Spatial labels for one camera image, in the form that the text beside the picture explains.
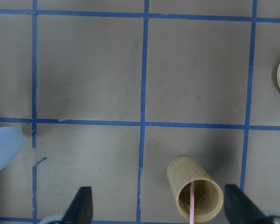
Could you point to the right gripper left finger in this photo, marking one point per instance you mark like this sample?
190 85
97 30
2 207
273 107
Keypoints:
80 210

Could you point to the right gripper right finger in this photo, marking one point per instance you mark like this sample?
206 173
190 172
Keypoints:
239 209

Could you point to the bamboo cylinder holder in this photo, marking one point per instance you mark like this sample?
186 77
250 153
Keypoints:
208 196

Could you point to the light blue plastic cup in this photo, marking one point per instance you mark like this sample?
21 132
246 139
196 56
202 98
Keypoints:
11 143

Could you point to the pink chopstick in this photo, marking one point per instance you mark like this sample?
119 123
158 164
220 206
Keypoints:
191 210

